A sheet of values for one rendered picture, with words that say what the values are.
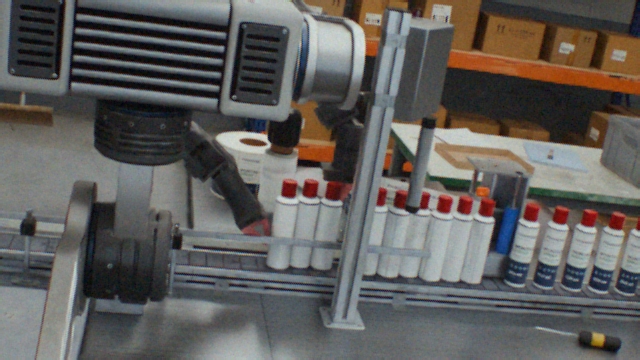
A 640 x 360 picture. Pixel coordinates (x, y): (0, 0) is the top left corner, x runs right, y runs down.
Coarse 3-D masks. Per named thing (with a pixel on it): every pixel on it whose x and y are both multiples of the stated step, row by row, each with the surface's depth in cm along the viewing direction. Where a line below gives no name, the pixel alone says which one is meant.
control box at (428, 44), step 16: (416, 32) 167; (432, 32) 168; (448, 32) 177; (416, 48) 168; (432, 48) 170; (448, 48) 180; (416, 64) 168; (432, 64) 173; (400, 80) 170; (416, 80) 169; (432, 80) 176; (400, 96) 171; (416, 96) 170; (432, 96) 179; (400, 112) 172; (416, 112) 172; (432, 112) 182
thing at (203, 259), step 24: (0, 240) 185; (24, 240) 187; (48, 240) 189; (192, 264) 190; (216, 264) 192; (240, 264) 194; (264, 264) 196; (480, 288) 203; (504, 288) 205; (528, 288) 208
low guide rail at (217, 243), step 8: (0, 224) 187; (8, 224) 188; (16, 224) 188; (40, 224) 189; (48, 224) 189; (56, 224) 189; (184, 240) 195; (192, 240) 196; (200, 240) 196; (208, 240) 196; (216, 240) 196; (224, 240) 197; (232, 240) 197; (232, 248) 198; (240, 248) 198; (248, 248) 198; (256, 248) 199; (264, 248) 199; (336, 256) 202
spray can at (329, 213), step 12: (336, 192) 193; (324, 204) 193; (336, 204) 193; (324, 216) 194; (336, 216) 194; (324, 228) 194; (336, 228) 195; (324, 240) 195; (312, 252) 198; (324, 252) 196; (312, 264) 198; (324, 264) 197
